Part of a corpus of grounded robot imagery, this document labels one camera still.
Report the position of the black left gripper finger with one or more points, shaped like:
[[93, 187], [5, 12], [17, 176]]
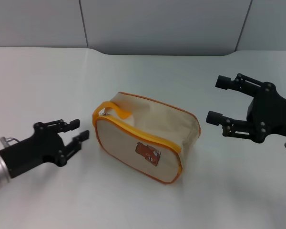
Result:
[[75, 145], [66, 124]]

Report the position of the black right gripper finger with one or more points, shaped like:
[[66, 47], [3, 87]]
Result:
[[240, 83], [236, 126]]

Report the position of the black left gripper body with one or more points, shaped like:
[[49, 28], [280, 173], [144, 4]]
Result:
[[38, 148]]

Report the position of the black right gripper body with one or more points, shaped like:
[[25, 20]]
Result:
[[271, 114]]

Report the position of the beige food bag orange trim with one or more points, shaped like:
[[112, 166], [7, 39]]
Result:
[[126, 145]]

